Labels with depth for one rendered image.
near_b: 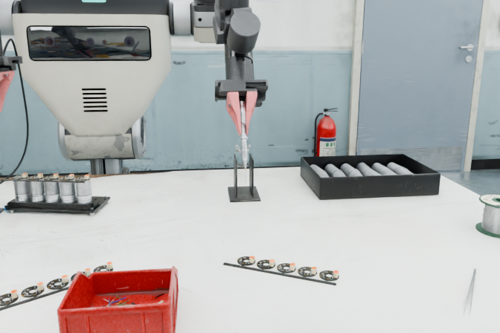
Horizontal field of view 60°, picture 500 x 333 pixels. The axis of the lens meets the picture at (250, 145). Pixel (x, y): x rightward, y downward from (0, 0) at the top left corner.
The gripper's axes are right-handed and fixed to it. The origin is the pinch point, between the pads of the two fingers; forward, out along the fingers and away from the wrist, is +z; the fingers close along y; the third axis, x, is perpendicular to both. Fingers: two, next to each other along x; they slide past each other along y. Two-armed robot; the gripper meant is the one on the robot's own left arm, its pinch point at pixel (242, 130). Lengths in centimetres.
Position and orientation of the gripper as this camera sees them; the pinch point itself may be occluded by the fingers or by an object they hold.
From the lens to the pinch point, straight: 82.7
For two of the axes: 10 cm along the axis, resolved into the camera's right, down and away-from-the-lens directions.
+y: 9.9, -0.2, 1.0
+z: 0.6, 9.3, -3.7
